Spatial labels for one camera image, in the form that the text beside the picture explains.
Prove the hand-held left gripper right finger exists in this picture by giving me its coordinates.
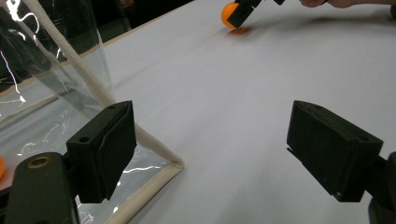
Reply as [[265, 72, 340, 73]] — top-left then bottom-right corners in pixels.
[[286, 99, 384, 203]]

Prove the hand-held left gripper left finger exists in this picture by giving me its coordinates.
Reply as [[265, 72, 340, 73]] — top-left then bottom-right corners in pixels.
[[65, 100, 137, 204]]

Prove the transparent bag with beige trim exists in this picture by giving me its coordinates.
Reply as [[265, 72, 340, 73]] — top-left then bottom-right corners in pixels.
[[0, 0, 185, 224]]

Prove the orange ball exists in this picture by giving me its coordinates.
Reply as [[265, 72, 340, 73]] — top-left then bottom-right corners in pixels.
[[220, 2, 247, 30]]

